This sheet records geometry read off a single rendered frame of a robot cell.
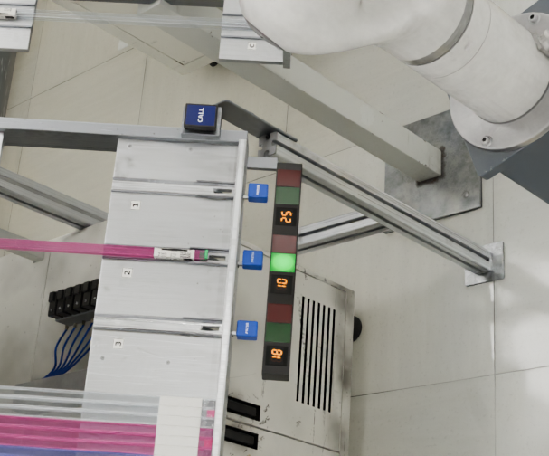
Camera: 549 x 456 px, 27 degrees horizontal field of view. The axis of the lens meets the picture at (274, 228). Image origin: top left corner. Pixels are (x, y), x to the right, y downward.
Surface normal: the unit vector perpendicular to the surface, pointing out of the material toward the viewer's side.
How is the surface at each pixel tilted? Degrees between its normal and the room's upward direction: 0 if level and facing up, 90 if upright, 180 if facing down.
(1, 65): 90
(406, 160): 90
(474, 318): 0
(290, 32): 76
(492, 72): 90
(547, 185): 90
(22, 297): 0
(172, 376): 43
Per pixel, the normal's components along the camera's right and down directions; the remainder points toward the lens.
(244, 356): 0.73, -0.22
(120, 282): 0.00, -0.39
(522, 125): -0.68, -0.33
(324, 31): 0.35, 0.59
